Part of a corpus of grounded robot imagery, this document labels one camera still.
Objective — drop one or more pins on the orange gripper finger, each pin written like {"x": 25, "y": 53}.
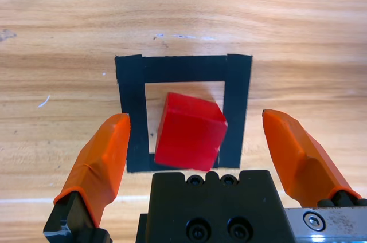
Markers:
{"x": 97, "y": 168}
{"x": 304, "y": 162}

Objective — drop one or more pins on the black tape square outline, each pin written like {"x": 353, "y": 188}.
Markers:
{"x": 183, "y": 68}

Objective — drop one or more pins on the red wooden block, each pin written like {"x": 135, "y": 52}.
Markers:
{"x": 189, "y": 134}

